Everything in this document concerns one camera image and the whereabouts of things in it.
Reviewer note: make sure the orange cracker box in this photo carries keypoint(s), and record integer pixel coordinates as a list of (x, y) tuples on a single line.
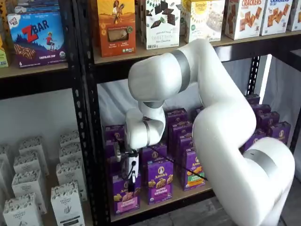
[(115, 28)]

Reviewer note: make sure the orange Bobo's snack box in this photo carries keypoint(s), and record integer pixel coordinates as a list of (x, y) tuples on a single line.
[(2, 58)]

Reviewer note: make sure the black metal shelving rack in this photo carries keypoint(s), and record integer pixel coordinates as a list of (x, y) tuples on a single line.
[(35, 82), (235, 50)]

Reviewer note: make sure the purple Annie's box green patch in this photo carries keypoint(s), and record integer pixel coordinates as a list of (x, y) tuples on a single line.
[(181, 129), (184, 143), (189, 174), (176, 116)]

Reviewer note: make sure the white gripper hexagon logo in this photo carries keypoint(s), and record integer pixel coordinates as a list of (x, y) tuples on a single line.
[(132, 166)]

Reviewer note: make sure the small silver wrist camera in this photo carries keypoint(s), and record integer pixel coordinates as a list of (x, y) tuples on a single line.
[(118, 154)]

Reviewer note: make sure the white cracker box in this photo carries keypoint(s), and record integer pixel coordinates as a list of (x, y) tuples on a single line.
[(295, 14)]

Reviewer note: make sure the Simple Mills yellow bars box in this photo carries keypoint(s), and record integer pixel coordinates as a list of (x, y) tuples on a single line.
[(207, 23)]

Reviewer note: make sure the orange cheddar pretzel crackers box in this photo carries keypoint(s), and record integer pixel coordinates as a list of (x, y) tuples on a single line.
[(247, 18)]

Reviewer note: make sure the purple Annie's box yellow patch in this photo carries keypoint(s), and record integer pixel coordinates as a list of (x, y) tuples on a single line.
[(255, 139)]

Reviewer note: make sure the white patterned pantry box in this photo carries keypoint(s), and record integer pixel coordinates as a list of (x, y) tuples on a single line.
[(67, 204), (29, 163), (69, 137), (70, 153), (22, 212), (70, 171), (3, 153), (33, 146), (4, 181), (28, 183)]

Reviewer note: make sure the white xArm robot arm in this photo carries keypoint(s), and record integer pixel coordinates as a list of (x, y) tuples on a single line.
[(223, 117)]

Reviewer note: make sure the purple Annie's box brown patch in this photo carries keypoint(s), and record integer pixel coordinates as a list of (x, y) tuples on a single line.
[(269, 120), (279, 131), (262, 109)]

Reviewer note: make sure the blue sea salt crackers box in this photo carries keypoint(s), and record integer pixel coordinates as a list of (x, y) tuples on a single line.
[(277, 16)]

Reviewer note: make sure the Simple Mills sweet thins box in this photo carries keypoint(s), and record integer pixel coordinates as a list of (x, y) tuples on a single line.
[(162, 35)]

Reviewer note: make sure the blue Zbar snack box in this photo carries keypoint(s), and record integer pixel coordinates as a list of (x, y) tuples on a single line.
[(37, 40), (37, 8)]

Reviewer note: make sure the purple Annie's box violet patch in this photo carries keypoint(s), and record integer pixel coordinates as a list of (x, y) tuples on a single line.
[(160, 186), (162, 150)]

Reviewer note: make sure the purple Annie's box pink patch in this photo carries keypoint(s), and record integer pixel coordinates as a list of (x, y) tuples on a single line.
[(124, 202), (110, 148), (114, 133)]

